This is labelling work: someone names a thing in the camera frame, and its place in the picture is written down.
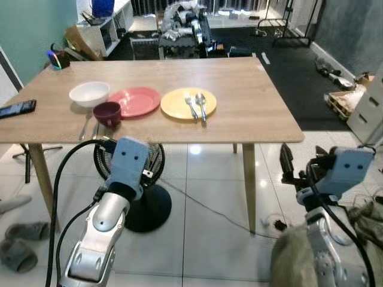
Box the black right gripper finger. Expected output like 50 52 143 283
281 143 295 183

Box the black floor fan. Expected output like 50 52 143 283
94 142 173 234

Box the yellow plate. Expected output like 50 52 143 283
160 88 217 121

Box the pink plate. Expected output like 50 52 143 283
108 87 162 118

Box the maroon cup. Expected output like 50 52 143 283
93 102 123 129

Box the silver fork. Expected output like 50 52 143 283
184 93 199 121

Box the olive cloth heap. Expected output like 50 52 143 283
269 200 383 287

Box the wooden dining table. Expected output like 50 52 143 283
0 57 305 234

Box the wooden crate with clutter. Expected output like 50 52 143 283
324 84 369 121

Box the thin silver utensil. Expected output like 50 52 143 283
79 111 93 142

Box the white drawer cabinet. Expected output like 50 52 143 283
346 72 383 148

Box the silver spoon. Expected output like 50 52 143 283
195 93 208 124

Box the white bowl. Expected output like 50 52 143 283
69 81 111 109

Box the black and silver floor tool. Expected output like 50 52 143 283
315 58 355 85

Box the black tripod stand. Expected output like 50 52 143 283
12 143 63 184

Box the black metal rack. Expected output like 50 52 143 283
272 0 327 48

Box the grey slipper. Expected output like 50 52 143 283
5 222 52 242
0 239 38 274

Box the black gadget with rainbow light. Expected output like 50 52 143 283
47 43 71 71

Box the brown cardboard piece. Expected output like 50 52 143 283
64 25 102 62

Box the white shelf unit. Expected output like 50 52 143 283
77 0 135 58

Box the grey clothes heap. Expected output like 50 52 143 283
159 2 211 42

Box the blue box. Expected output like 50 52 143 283
92 0 115 18

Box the white leaning panel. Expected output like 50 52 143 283
0 47 25 106

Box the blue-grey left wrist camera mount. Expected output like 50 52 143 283
108 136 151 201

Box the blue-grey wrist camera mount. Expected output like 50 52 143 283
108 136 151 201
326 148 375 199

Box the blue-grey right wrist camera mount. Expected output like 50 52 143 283
326 148 375 199

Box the thin black floor cable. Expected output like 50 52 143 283
162 179 282 240

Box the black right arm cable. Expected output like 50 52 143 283
305 173 376 287

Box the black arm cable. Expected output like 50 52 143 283
305 173 376 287
45 139 115 287

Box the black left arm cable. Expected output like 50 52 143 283
45 139 115 287

